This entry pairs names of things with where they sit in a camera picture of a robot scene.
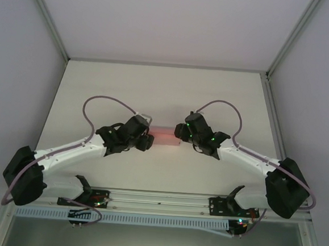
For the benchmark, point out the pink paper box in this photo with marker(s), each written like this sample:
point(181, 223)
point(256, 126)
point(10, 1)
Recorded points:
point(163, 137)

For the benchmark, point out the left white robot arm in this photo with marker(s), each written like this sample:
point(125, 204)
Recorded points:
point(65, 155)

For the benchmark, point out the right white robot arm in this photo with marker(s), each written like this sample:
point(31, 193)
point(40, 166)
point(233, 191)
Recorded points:
point(250, 158)

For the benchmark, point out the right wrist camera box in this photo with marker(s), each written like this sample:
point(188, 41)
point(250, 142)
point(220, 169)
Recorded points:
point(197, 122)

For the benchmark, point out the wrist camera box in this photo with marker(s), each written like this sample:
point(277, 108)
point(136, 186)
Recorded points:
point(136, 125)
point(197, 122)

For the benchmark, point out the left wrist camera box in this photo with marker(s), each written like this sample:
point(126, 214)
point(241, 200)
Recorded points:
point(136, 125)

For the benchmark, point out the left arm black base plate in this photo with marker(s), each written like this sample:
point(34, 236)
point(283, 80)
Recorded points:
point(95, 198)

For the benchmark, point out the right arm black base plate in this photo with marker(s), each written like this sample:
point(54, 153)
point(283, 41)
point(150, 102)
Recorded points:
point(220, 205)

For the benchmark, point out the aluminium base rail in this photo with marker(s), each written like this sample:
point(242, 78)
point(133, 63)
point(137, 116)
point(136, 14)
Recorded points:
point(158, 199)

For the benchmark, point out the aluminium table side rail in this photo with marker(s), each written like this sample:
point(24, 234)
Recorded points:
point(273, 114)

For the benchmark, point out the aluminium frame post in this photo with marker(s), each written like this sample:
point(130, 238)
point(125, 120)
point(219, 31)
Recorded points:
point(294, 33)
point(47, 14)

